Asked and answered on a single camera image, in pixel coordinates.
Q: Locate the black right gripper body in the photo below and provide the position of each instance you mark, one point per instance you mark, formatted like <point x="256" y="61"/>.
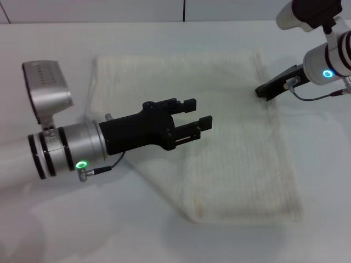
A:
<point x="279" y="83"/>

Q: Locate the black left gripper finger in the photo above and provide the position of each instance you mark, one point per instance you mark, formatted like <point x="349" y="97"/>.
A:
<point x="206" y="122"/>
<point x="189" y="104"/>

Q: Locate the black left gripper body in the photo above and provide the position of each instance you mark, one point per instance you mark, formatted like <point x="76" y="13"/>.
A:
<point x="137" y="131"/>

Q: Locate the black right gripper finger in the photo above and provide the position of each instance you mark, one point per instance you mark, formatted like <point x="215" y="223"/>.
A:
<point x="269" y="98"/>
<point x="261" y="91"/>

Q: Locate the cream white towel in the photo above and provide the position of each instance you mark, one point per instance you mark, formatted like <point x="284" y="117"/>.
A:
<point x="225" y="153"/>

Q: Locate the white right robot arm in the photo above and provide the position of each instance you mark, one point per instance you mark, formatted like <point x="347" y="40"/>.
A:
<point x="318" y="63"/>

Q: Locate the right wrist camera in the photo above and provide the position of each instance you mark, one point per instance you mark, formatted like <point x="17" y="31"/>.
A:
<point x="285" y="16"/>

